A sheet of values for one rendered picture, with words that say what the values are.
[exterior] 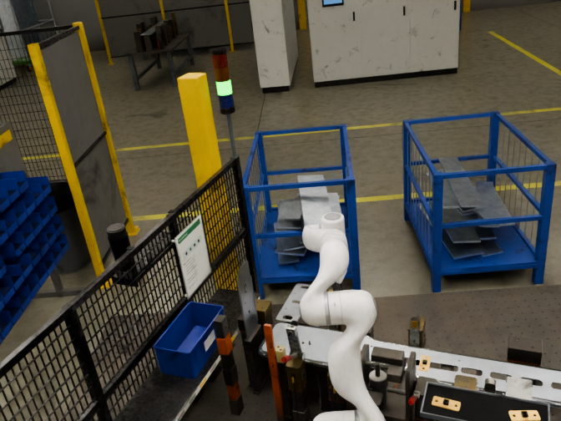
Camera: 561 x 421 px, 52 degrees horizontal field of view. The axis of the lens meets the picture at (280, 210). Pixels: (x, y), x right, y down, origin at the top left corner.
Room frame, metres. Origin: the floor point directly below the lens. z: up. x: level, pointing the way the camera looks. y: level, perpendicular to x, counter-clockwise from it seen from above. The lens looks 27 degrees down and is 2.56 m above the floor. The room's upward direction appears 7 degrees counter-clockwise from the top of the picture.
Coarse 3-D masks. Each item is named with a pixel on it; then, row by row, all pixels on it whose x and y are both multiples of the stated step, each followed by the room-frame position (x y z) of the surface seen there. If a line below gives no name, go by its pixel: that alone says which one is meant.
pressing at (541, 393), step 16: (304, 336) 1.92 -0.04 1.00; (320, 336) 1.91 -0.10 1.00; (336, 336) 1.89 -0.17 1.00; (368, 336) 1.87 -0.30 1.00; (288, 352) 1.83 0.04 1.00; (320, 352) 1.81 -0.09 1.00; (416, 352) 1.74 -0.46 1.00; (432, 352) 1.73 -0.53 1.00; (416, 368) 1.65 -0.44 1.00; (432, 368) 1.64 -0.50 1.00; (480, 368) 1.61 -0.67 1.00; (496, 368) 1.60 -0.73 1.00; (512, 368) 1.59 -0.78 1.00; (528, 368) 1.58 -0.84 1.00; (544, 368) 1.57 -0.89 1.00; (480, 384) 1.53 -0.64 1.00; (496, 384) 1.52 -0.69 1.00; (544, 384) 1.50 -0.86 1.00; (544, 400) 1.42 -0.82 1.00; (560, 400) 1.42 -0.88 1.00
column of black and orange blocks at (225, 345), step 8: (216, 320) 1.83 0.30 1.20; (224, 320) 1.84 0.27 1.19; (216, 328) 1.83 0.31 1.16; (224, 328) 1.83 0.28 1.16; (216, 336) 1.83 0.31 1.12; (224, 336) 1.82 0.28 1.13; (224, 344) 1.82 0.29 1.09; (224, 352) 1.82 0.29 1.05; (232, 352) 1.85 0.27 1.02; (224, 360) 1.83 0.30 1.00; (232, 360) 1.84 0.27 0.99; (224, 368) 1.83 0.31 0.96; (232, 368) 1.83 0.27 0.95; (224, 376) 1.83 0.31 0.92; (232, 376) 1.82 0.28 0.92; (232, 384) 1.82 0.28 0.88; (232, 392) 1.82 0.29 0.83; (232, 400) 1.83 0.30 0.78; (240, 400) 1.84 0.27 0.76; (232, 408) 1.83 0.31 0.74; (240, 408) 1.83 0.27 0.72
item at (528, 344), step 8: (512, 336) 1.73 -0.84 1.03; (512, 344) 1.69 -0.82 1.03; (520, 344) 1.68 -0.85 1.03; (528, 344) 1.67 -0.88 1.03; (536, 344) 1.67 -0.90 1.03; (512, 352) 1.66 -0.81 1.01; (520, 352) 1.65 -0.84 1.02; (528, 352) 1.64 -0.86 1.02; (536, 352) 1.63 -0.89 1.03; (512, 360) 1.66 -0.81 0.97; (520, 360) 1.65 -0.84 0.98; (528, 360) 1.64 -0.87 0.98; (536, 360) 1.63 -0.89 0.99
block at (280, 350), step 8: (280, 352) 1.76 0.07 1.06; (280, 360) 1.77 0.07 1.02; (280, 368) 1.77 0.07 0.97; (280, 376) 1.77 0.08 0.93; (280, 384) 1.78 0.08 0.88; (288, 384) 1.79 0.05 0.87; (288, 392) 1.78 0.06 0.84; (288, 400) 1.77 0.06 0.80; (288, 408) 1.77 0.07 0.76; (288, 416) 1.77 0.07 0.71
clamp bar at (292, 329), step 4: (292, 324) 1.74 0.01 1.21; (296, 324) 1.74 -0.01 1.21; (288, 328) 1.71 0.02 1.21; (292, 328) 1.71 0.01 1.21; (296, 328) 1.72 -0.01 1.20; (288, 332) 1.70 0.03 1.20; (292, 332) 1.70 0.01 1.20; (296, 332) 1.71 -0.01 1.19; (288, 336) 1.72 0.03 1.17; (292, 336) 1.71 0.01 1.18; (296, 336) 1.71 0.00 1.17; (288, 340) 1.72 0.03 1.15; (292, 340) 1.71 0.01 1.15; (296, 340) 1.71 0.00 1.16; (292, 344) 1.72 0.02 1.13; (296, 344) 1.71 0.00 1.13; (300, 344) 1.73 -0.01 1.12; (292, 348) 1.72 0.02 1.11; (296, 348) 1.72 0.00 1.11; (300, 348) 1.73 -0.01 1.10; (292, 352) 1.73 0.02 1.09; (296, 352) 1.72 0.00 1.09; (300, 352) 1.72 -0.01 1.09; (300, 356) 1.72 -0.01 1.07
